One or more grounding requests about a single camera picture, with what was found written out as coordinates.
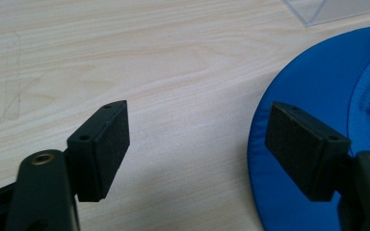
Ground blue sun hat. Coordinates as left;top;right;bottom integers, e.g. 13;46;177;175
247;22;370;231

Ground clear plastic tray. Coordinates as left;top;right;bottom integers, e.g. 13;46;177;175
282;0;370;28

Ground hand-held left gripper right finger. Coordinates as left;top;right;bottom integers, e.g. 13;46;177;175
264;101;352;203

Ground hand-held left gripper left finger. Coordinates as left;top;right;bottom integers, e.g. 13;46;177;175
66;99;131;203

